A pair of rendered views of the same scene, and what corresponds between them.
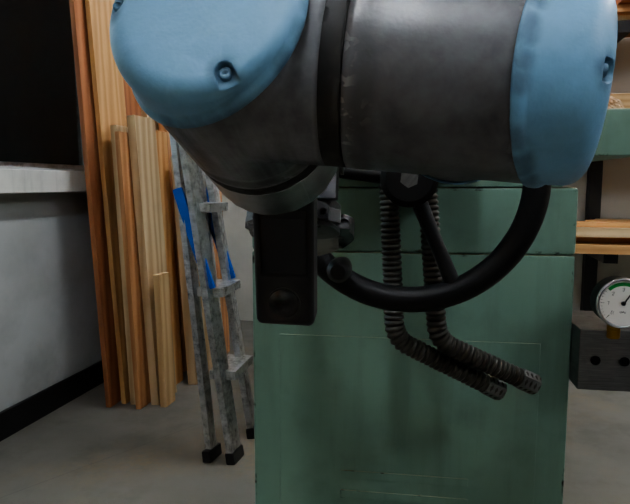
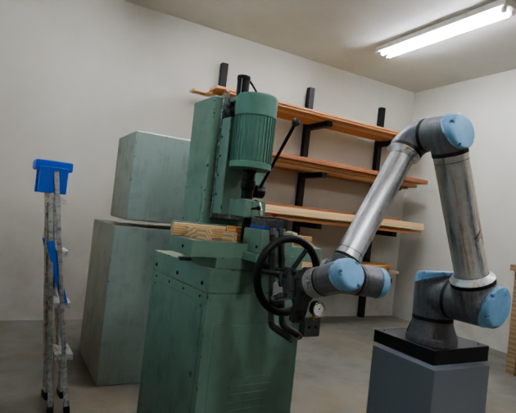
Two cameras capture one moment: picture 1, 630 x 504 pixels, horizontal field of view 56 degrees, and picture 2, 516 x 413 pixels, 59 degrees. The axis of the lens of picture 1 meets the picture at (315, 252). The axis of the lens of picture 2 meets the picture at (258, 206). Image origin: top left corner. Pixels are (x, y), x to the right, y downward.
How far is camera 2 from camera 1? 1.21 m
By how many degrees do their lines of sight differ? 42
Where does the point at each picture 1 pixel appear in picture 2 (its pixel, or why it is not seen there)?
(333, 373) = (231, 340)
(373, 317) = (246, 317)
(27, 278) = not seen: outside the picture
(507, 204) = not seen: hidden behind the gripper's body
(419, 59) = (373, 283)
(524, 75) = (383, 286)
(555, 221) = not seen: hidden behind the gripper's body
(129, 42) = (345, 279)
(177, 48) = (351, 281)
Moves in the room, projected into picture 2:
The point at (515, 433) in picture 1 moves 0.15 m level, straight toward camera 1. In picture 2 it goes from (283, 355) to (301, 368)
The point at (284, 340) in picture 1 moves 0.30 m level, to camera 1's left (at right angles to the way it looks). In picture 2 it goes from (215, 329) to (140, 336)
